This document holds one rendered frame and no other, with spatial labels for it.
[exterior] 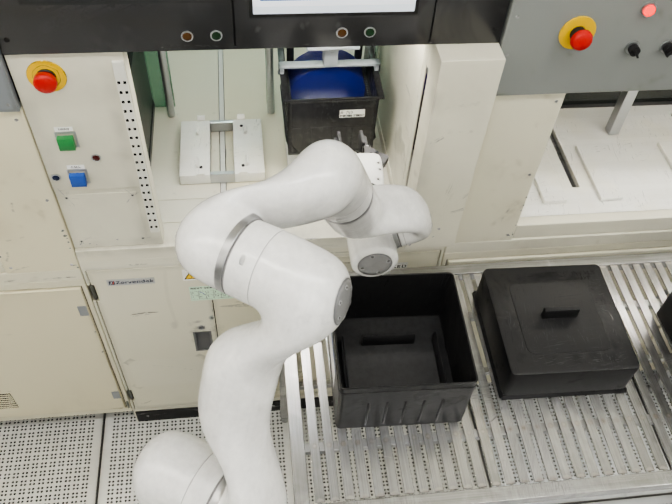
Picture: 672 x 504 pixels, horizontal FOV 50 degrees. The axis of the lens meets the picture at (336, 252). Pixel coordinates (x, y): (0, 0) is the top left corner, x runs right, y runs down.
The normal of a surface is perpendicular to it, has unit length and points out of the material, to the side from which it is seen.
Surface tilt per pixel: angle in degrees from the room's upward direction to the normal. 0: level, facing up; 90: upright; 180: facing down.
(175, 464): 9
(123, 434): 0
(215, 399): 65
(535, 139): 90
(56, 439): 0
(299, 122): 93
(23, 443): 0
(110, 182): 90
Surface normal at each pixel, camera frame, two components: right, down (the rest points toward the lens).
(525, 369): 0.05, -0.63
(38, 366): 0.11, 0.77
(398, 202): 0.51, -0.33
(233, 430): 0.12, 0.46
